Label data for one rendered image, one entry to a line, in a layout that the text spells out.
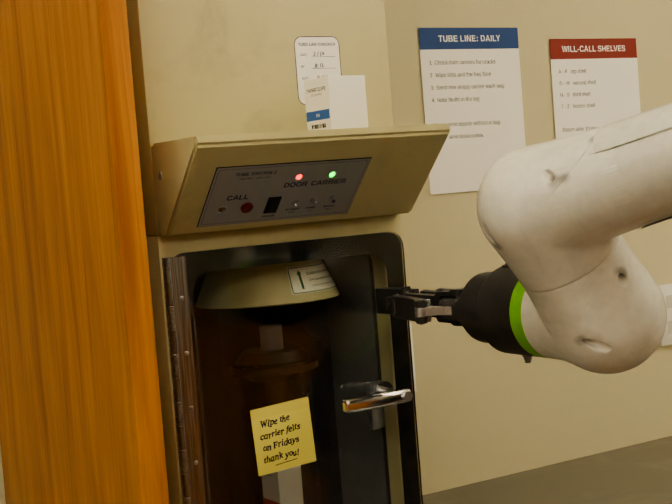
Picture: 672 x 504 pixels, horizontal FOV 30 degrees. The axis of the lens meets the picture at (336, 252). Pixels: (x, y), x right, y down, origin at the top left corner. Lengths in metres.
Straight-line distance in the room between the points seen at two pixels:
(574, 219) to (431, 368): 1.04
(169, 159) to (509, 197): 0.40
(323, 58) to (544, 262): 0.48
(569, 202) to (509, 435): 1.17
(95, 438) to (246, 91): 0.42
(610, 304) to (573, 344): 0.05
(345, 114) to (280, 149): 0.11
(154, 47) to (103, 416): 0.40
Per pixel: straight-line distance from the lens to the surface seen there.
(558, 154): 1.09
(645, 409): 2.42
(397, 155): 1.42
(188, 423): 1.39
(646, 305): 1.16
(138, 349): 1.27
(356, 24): 1.52
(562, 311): 1.14
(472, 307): 1.29
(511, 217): 1.09
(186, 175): 1.30
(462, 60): 2.14
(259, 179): 1.34
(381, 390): 1.50
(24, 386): 1.61
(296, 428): 1.45
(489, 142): 2.16
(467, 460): 2.16
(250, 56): 1.44
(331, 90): 1.39
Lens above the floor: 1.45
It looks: 3 degrees down
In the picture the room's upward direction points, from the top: 4 degrees counter-clockwise
